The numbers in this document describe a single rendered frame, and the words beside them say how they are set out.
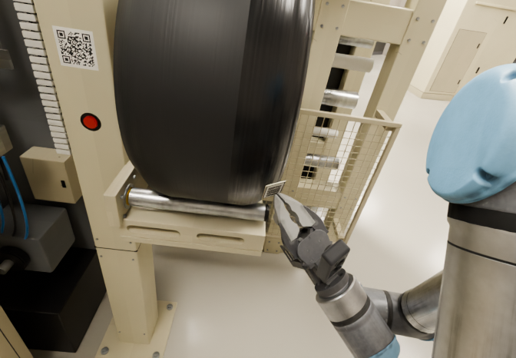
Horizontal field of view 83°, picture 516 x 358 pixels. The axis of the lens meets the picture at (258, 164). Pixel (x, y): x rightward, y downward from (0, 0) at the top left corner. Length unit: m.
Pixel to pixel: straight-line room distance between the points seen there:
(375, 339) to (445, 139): 0.43
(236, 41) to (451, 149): 0.29
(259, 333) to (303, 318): 0.24
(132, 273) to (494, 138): 1.04
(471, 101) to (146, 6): 0.39
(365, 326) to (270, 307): 1.05
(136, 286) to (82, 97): 0.69
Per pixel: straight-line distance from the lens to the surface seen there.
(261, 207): 0.72
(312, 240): 0.58
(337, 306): 0.61
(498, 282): 0.28
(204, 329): 1.56
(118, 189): 0.73
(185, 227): 0.74
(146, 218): 0.77
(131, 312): 1.33
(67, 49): 0.72
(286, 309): 1.65
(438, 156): 0.31
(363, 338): 0.64
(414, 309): 0.73
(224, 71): 0.43
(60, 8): 0.71
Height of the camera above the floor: 1.40
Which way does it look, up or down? 34 degrees down
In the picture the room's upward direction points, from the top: 10 degrees clockwise
